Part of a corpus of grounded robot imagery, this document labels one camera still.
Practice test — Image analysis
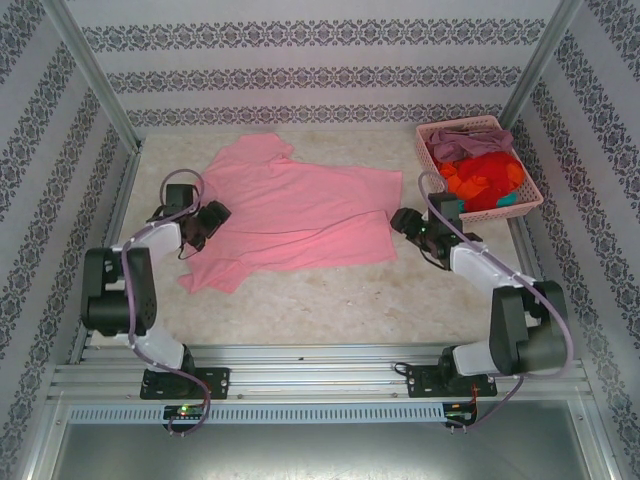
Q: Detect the pink t-shirt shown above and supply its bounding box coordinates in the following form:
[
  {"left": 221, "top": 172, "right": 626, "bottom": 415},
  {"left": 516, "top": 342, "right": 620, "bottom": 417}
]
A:
[{"left": 178, "top": 132, "right": 405, "bottom": 296}]

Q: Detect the teal garment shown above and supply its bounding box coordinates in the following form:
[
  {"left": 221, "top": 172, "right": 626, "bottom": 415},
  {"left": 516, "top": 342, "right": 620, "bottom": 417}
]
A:
[{"left": 451, "top": 192, "right": 519, "bottom": 214}]

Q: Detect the orange garment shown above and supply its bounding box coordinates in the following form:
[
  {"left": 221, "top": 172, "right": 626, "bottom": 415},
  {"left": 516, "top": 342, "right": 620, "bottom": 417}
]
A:
[{"left": 439, "top": 163, "right": 525, "bottom": 201}]

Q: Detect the pink plastic basket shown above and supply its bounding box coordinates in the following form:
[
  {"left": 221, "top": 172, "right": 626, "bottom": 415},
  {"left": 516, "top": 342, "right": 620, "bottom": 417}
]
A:
[{"left": 415, "top": 115, "right": 545, "bottom": 225}]

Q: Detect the red garment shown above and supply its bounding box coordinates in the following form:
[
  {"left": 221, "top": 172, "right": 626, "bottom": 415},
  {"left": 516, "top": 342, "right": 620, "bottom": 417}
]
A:
[{"left": 439, "top": 152, "right": 526, "bottom": 211}]

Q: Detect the purple garment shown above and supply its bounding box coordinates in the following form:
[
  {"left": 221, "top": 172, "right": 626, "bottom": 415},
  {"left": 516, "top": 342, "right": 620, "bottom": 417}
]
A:
[{"left": 429, "top": 127, "right": 515, "bottom": 164}]

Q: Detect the grey metal sheet panel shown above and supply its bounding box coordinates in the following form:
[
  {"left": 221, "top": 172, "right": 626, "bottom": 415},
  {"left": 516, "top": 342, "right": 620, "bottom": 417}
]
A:
[{"left": 49, "top": 422, "right": 609, "bottom": 480}]

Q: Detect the aluminium side rail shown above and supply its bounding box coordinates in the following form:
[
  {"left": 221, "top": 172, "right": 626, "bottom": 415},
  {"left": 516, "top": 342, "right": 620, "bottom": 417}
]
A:
[
  {"left": 67, "top": 147, "right": 146, "bottom": 364},
  {"left": 507, "top": 219, "right": 569, "bottom": 359}
]

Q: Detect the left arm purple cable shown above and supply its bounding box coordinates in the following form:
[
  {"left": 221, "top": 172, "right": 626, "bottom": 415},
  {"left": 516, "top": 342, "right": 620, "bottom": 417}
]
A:
[{"left": 119, "top": 168, "right": 214, "bottom": 439}]

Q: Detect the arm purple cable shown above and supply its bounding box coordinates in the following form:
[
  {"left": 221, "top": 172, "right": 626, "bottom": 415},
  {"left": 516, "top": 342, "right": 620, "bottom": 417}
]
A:
[
  {"left": 119, "top": 168, "right": 214, "bottom": 439},
  {"left": 417, "top": 171, "right": 576, "bottom": 434}
]

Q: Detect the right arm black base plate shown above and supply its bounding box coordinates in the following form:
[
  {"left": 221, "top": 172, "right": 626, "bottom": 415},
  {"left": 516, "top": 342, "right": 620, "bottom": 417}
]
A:
[{"left": 404, "top": 364, "right": 499, "bottom": 400}]

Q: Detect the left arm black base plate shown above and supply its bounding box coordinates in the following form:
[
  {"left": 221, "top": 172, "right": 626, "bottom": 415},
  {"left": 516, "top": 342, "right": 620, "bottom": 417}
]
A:
[{"left": 139, "top": 367, "right": 231, "bottom": 401}]

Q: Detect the aluminium rail frame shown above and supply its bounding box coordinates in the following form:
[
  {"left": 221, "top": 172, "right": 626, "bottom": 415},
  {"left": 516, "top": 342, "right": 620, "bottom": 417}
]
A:
[{"left": 47, "top": 342, "right": 591, "bottom": 401}]

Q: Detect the aluminium frame post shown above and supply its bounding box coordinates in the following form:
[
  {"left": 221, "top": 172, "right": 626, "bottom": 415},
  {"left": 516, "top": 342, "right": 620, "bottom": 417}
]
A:
[
  {"left": 43, "top": 0, "right": 145, "bottom": 151},
  {"left": 499, "top": 0, "right": 594, "bottom": 131}
]

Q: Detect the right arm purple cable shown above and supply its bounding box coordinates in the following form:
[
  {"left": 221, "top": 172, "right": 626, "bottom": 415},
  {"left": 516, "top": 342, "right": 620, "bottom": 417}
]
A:
[{"left": 417, "top": 171, "right": 576, "bottom": 434}]

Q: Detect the grey slotted cable duct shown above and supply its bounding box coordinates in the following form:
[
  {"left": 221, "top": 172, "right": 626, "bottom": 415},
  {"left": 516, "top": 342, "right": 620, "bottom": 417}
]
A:
[{"left": 67, "top": 402, "right": 446, "bottom": 424}]

